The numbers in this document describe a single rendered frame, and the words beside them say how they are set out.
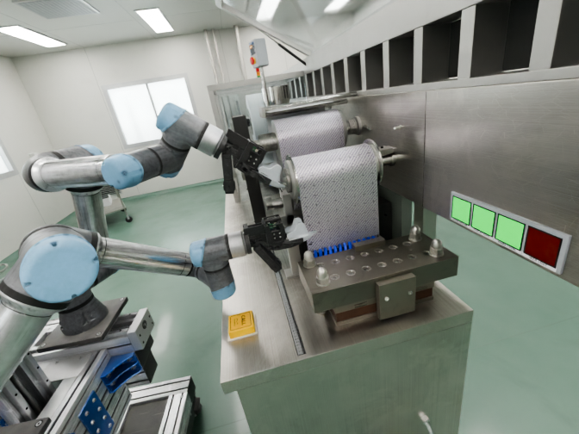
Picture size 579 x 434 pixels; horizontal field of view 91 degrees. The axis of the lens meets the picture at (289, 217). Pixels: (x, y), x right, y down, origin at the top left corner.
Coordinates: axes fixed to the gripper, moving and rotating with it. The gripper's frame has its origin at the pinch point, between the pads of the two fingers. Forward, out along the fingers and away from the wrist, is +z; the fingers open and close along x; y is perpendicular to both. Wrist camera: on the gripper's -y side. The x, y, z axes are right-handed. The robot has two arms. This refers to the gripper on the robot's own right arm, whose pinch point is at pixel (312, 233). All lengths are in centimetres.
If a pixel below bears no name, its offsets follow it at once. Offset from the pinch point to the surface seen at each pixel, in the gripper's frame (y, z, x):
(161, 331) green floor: -109, -102, 110
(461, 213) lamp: 8.9, 29.3, -24.2
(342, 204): 7.2, 10.2, -0.3
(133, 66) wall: 132, -168, 556
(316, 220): 3.9, 1.8, -0.3
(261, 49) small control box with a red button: 58, 2, 58
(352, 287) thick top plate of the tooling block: -6.9, 4.0, -20.0
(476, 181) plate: 16.9, 30.0, -26.6
